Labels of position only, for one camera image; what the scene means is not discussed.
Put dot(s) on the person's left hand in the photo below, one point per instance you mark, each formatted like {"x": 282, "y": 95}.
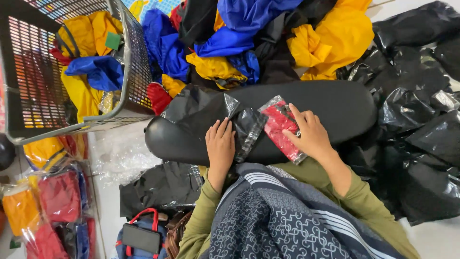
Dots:
{"x": 220, "y": 149}

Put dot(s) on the person's right hand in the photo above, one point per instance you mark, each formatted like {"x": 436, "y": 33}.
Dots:
{"x": 312, "y": 138}

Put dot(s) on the red garment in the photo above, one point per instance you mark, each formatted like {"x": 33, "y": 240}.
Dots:
{"x": 278, "y": 126}

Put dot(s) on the black plastic mailer bag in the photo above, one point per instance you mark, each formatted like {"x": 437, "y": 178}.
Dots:
{"x": 201, "y": 108}

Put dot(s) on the black oval padded board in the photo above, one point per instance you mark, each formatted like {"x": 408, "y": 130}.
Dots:
{"x": 334, "y": 108}

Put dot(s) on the stack of empty black bags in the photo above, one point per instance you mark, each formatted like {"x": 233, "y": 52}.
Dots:
{"x": 158, "y": 189}

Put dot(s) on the dark patterned sarong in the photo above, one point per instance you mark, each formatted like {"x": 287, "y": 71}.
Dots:
{"x": 287, "y": 219}

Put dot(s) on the brown leather bag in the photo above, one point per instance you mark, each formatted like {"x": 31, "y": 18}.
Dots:
{"x": 176, "y": 233}

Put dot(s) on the pile of clear plastic bags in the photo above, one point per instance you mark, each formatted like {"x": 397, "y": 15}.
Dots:
{"x": 120, "y": 154}

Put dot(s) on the heap of black plastic packages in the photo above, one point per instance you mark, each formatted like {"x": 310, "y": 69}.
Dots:
{"x": 413, "y": 118}

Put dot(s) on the heap of coloured garments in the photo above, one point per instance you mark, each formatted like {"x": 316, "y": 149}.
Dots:
{"x": 237, "y": 39}

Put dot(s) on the black phone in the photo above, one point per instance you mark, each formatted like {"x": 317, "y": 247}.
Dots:
{"x": 141, "y": 238}

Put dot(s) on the blue garment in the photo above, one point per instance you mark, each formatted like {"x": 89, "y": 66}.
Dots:
{"x": 99, "y": 72}

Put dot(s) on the colourful play mat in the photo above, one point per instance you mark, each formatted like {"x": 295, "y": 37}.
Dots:
{"x": 151, "y": 7}

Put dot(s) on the pile of clear packed garments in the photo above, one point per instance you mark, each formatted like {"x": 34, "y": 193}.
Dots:
{"x": 54, "y": 201}

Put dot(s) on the yellow garment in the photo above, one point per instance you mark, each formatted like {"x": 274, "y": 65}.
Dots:
{"x": 81, "y": 34}

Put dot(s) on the grey plastic laundry basket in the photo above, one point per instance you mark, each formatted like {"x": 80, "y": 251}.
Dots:
{"x": 25, "y": 90}

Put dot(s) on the black round object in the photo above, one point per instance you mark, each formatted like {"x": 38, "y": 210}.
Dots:
{"x": 6, "y": 153}

